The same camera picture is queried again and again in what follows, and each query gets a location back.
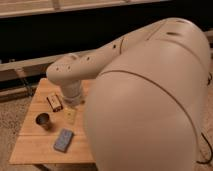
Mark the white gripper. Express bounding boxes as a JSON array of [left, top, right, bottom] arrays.
[[63, 95, 83, 124]]

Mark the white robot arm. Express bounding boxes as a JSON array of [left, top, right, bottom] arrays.
[[46, 18, 211, 171]]

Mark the blue sponge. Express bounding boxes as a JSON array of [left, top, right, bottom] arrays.
[[53, 129, 74, 152]]

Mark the wooden table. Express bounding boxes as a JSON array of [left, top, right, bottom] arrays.
[[9, 78, 94, 165]]

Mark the dark metal cup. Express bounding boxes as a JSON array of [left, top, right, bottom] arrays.
[[35, 113, 52, 130]]

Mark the long wooden beam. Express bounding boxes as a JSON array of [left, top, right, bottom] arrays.
[[0, 50, 91, 81]]

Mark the black cable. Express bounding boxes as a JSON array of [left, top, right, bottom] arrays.
[[196, 71, 213, 165]]

